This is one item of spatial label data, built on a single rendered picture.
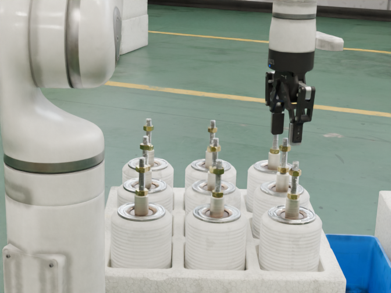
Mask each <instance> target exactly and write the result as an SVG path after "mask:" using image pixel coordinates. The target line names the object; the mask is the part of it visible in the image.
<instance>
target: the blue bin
mask: <svg viewBox="0 0 391 293"><path fill-rule="evenodd" d="M325 236H326V238H327V240H328V243H329V245H330V248H331V249H332V251H333V253H334V255H335V258H336V260H337V262H338V264H339V266H340V268H341V270H342V272H343V275H344V277H345V279H346V290H345V293H391V262H390V260H389V258H388V257H387V255H386V253H385V251H384V249H383V247H382V245H381V243H380V241H379V240H378V238H377V237H375V236H372V235H354V234H325Z"/></svg>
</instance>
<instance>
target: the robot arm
mask: <svg viewBox="0 0 391 293"><path fill-rule="evenodd" d="M316 13H317V0H273V9H272V21H271V27H270V31H269V49H268V67H269V68H270V69H272V70H275V71H274V72H266V74H265V104H266V106H269V110H270V112H271V130H270V132H271V134H273V135H277V134H282V133H283V126H284V117H285V114H284V113H283V111H285V109H286V110H288V111H289V119H290V123H289V138H288V144H289V145H291V146H297V145H301V143H302V135H303V124H304V123H306V122H310V121H311V120H312V112H313V107H314V99H315V87H314V86H310V87H309V86H307V85H306V80H305V74H306V72H309V71H311V70H312V69H313V68H314V56H315V48H317V49H323V50H327V51H343V44H344V41H343V39H342V38H339V37H335V36H332V35H329V34H325V33H321V32H318V31H316ZM122 15H123V0H0V124H1V135H2V143H3V164H4V177H5V204H6V228H7V241H8V244H7V246H5V247H4V248H3V250H2V257H3V280H4V292H5V293H105V190H104V189H105V160H104V157H105V143H104V135H103V133H102V131H101V129H100V128H99V127H98V126H97V125H95V124H94V123H92V122H90V121H88V120H85V119H82V118H80V117H77V116H75V115H72V114H70V113H68V112H65V111H64V110H62V109H60V108H58V107H57V106H55V105H54V104H53V103H51V102H50V101H49V100H47V99H46V97H45V96H44V95H43V94H42V92H41V89H40V88H75V89H76V88H77V89H86V88H95V87H99V86H102V85H104V84H105V83H106V82H107V81H108V80H109V79H110V78H111V77H112V75H113V73H114V71H115V68H116V65H117V62H118V60H119V56H120V54H119V51H120V41H121V40H122V35H121V33H122ZM292 103H295V104H292ZM294 109H296V115H294ZM305 109H307V113H306V114H305Z"/></svg>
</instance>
